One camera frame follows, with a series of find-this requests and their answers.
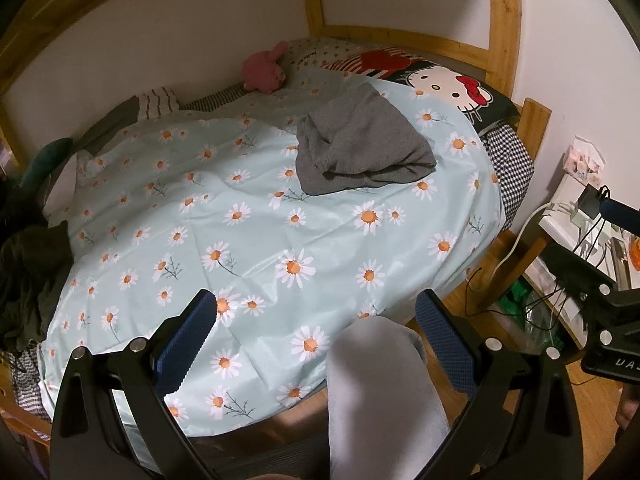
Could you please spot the green plastic bag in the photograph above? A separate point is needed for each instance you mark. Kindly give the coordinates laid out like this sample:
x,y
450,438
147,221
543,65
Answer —
x,y
515,300

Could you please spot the floral light blue duvet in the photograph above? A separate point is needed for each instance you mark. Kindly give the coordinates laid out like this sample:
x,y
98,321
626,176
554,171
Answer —
x,y
250,210

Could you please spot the dark grey blanket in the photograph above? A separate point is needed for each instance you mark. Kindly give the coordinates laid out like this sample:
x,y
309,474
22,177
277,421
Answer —
x,y
110,122

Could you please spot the polka dot pillow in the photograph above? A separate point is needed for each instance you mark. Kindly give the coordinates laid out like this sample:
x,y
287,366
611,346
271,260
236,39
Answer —
x,y
325,52

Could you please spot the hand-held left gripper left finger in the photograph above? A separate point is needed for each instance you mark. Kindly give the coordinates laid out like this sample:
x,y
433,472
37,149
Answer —
x,y
185,345

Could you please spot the striped cloth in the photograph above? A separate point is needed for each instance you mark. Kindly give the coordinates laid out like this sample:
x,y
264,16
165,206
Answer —
x,y
157,102

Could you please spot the cartoon cat pillow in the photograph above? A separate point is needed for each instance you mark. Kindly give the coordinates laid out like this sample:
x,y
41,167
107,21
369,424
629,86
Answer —
x,y
440,80

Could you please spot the black jacket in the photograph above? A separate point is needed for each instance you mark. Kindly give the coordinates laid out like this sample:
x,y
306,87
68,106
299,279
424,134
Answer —
x,y
20,210

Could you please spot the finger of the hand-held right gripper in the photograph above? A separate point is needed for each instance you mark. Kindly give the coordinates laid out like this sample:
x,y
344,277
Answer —
x,y
622,215

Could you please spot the grey knit sweater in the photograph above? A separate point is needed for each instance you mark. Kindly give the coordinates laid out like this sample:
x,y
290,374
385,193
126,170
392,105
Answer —
x,y
360,145

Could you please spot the dark olive garment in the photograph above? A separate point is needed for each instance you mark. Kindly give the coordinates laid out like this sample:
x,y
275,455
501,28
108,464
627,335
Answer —
x,y
25,285

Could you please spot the clear plastic storage box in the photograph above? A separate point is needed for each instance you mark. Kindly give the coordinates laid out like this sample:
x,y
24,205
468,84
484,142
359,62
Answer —
x,y
547,287

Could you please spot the white side desk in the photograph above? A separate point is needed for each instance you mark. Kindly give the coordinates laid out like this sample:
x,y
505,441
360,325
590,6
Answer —
x,y
567,190

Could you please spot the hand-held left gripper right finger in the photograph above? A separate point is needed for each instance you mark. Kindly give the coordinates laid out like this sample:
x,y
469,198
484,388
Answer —
x,y
447,345

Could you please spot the pink printed card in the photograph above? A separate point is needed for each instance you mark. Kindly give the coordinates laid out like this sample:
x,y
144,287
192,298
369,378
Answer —
x,y
582,157

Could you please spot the teal pillow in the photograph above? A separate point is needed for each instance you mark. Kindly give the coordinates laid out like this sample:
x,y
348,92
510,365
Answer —
x,y
45,157

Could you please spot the black charger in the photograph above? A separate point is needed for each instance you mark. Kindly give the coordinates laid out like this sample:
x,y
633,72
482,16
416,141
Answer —
x,y
591,201

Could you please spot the white power strip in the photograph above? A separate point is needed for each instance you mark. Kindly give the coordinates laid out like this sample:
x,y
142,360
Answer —
x,y
560,211

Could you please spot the person's leg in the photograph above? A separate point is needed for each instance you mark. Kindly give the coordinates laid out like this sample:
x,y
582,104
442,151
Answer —
x,y
385,400

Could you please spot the wooden bunk bed frame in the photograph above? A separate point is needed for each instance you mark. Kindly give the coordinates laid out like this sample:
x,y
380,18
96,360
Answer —
x,y
500,10

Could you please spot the pink plush toy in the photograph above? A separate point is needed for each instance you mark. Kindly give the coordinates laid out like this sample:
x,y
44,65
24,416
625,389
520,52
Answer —
x,y
262,70

